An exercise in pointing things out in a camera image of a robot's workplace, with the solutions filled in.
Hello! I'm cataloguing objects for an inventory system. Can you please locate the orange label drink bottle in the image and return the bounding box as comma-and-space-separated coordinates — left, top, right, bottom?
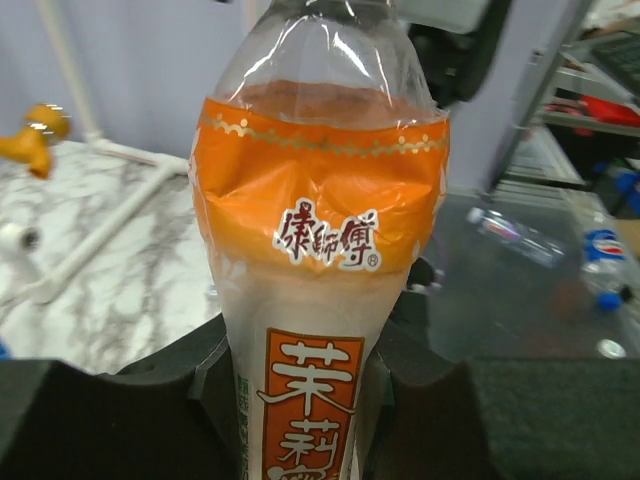
189, 1, 450, 479

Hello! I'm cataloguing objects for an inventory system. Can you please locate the bottle in lower corner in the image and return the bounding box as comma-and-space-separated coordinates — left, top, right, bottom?
467, 207, 565, 268

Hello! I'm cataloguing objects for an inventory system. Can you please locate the orange tap valve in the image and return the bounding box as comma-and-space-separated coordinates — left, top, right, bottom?
1, 103, 72, 180

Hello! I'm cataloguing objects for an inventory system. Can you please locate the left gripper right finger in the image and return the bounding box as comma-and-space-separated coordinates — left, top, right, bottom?
367, 319, 640, 480

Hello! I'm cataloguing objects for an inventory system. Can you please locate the cluttered background shelf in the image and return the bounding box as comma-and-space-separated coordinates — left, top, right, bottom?
480, 1, 639, 202

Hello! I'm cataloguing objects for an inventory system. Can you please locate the white PVC pipe frame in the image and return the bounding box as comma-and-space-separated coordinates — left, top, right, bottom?
0, 0, 189, 306

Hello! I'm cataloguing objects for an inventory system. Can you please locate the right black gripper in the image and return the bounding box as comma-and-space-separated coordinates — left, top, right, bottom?
409, 0, 511, 108

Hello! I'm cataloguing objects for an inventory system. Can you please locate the white cap on floor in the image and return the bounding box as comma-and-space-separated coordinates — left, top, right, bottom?
596, 339, 627, 360

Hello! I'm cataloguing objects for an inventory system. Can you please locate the blue cap bottle on floor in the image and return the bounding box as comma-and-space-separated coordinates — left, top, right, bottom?
582, 228, 633, 312

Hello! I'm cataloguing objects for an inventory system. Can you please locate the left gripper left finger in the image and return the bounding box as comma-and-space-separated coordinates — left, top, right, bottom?
1, 316, 240, 479

